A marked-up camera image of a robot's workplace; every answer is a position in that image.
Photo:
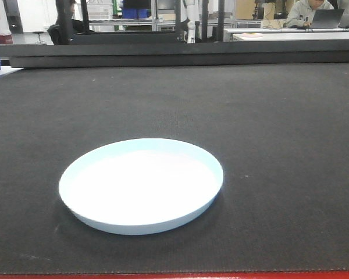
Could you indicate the light blue round tray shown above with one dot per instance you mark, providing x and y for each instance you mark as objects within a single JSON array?
[{"x": 141, "y": 186}]

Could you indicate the blue bins on far shelf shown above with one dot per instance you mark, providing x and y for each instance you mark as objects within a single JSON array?
[{"x": 129, "y": 13}]

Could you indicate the black fabric table mat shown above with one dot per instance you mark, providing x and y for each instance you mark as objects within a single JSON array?
[{"x": 280, "y": 132}]

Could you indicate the white background desk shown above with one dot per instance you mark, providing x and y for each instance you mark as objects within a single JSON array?
[{"x": 284, "y": 34}]

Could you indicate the black office chair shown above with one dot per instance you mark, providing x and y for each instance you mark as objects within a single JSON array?
[{"x": 54, "y": 34}]

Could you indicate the seated person in grey hoodie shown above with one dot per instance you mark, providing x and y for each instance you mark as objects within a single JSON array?
[{"x": 302, "y": 12}]

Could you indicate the grey open laptop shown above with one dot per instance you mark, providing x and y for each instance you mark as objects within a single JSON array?
[{"x": 325, "y": 18}]

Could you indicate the red box on left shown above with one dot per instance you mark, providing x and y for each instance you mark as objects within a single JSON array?
[{"x": 6, "y": 39}]

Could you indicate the black metal frame rail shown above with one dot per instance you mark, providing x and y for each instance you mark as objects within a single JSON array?
[{"x": 175, "y": 54}]

